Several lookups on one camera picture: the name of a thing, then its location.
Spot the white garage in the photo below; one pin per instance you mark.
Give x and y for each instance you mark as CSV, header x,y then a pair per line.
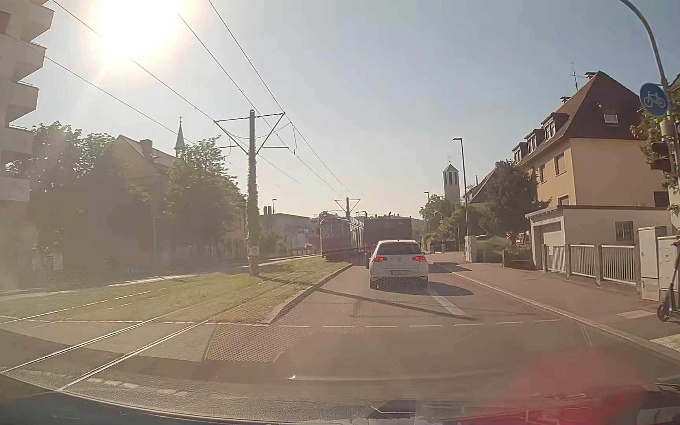
x,y
588,227

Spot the grassy tram track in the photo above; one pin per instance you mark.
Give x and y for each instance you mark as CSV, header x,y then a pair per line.
x,y
139,307

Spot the road markings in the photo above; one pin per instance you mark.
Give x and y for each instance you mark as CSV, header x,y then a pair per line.
x,y
446,304

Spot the car's own bonnet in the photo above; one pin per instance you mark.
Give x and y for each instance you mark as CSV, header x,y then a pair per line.
x,y
340,413

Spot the white car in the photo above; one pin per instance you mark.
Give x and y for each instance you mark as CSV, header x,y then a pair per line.
x,y
398,262

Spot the white church tower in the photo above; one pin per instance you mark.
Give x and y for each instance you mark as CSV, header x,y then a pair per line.
x,y
451,184

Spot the red tram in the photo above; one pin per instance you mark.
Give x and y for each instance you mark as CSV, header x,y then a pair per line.
x,y
339,236

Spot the grey asphalt road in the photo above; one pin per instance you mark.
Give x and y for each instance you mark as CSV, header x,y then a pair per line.
x,y
411,354

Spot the dark green tree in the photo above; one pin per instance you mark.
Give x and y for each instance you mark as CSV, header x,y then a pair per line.
x,y
508,200

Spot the traffic light with cycle sign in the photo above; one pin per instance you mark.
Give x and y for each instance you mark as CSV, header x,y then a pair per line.
x,y
673,154

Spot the ivy-covered catenary pole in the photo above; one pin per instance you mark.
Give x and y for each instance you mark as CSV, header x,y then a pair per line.
x,y
252,195

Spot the row of trees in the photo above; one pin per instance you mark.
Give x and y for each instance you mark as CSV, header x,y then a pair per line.
x,y
115,195

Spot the low white building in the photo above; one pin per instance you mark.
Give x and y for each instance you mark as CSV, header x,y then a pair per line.
x,y
290,230

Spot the white railing fence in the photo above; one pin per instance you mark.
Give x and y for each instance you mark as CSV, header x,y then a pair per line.
x,y
597,262

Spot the lamp post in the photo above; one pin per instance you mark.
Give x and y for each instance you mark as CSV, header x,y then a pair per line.
x,y
463,189

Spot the dark lorry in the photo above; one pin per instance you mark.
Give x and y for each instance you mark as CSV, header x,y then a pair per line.
x,y
387,229

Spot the yellow house with steeple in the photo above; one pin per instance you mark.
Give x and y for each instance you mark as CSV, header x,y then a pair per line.
x,y
157,177

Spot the beige house with dark roof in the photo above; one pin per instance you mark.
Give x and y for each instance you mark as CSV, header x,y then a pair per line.
x,y
594,159

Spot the white street cabinet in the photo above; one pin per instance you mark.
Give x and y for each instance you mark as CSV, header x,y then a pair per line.
x,y
667,262
649,262

